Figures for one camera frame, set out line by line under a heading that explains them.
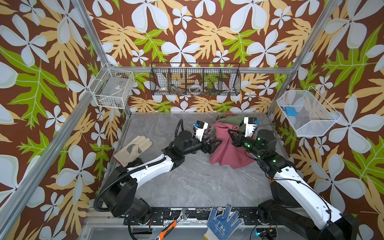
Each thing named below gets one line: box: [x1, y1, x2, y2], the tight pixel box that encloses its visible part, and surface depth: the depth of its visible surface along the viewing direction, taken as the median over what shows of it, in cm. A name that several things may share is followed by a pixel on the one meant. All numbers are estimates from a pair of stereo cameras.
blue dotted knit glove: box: [203, 203, 243, 240], surface depth 73 cm
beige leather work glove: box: [113, 135, 153, 168], surface depth 100 cm
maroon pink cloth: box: [210, 122, 256, 169], surface depth 82 cm
